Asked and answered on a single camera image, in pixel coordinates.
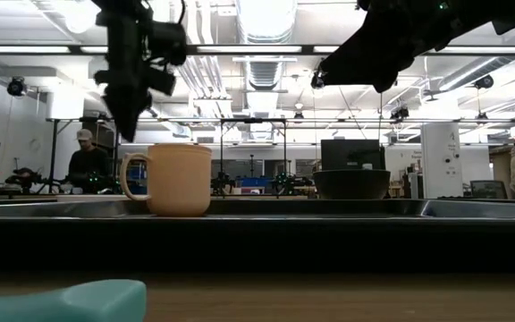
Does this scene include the blue storage bins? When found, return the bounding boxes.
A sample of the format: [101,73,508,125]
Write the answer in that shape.
[234,177,273,190]

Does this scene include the beige mug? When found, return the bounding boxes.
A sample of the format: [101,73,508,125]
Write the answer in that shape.
[119,143,214,218]

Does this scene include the black serving tray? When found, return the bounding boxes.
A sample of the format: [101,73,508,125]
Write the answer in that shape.
[0,198,515,274]

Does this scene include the dark chair back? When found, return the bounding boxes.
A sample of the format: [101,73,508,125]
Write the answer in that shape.
[470,180,507,200]

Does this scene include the black stand pole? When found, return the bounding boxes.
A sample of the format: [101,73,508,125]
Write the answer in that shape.
[49,119,58,194]

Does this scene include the dark grey bowl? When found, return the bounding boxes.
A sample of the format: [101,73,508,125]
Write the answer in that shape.
[313,168,392,201]

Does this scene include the black ceiling spotlight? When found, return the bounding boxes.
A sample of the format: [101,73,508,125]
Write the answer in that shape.
[6,76,28,97]
[473,74,495,90]
[309,69,328,90]
[390,106,411,123]

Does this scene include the white pillar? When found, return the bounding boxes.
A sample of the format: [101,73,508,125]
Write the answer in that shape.
[420,122,464,200]

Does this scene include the silver ceiling air duct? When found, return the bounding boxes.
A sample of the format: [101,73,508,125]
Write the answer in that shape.
[234,0,300,91]

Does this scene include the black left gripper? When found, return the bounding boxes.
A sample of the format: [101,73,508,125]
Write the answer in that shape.
[94,13,178,144]

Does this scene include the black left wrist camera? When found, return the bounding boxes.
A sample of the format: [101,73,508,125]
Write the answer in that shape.
[148,20,189,67]

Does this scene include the teal handled spoon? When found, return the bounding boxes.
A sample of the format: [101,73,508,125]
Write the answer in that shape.
[0,279,148,322]

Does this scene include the black monitor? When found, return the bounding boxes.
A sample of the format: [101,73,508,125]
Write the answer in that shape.
[320,139,386,172]

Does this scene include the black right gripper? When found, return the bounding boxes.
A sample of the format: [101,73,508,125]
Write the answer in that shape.
[317,0,469,95]

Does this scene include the brown wooden cabinet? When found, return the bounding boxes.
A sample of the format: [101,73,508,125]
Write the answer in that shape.
[489,145,514,198]

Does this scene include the black background frame stand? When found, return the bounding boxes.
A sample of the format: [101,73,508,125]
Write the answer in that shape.
[219,117,288,199]

